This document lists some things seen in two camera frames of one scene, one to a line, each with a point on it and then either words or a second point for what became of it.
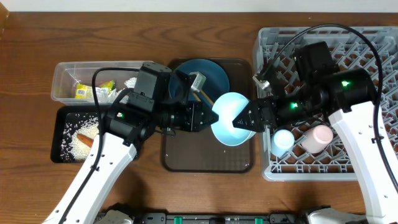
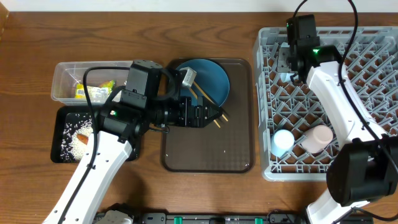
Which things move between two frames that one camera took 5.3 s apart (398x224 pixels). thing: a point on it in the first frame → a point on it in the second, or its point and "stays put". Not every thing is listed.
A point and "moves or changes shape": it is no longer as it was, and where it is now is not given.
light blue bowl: x=227 y=106 moves or changes shape
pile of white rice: x=72 y=148 stays put
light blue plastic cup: x=282 y=142 stays put
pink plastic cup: x=317 y=139 stays put
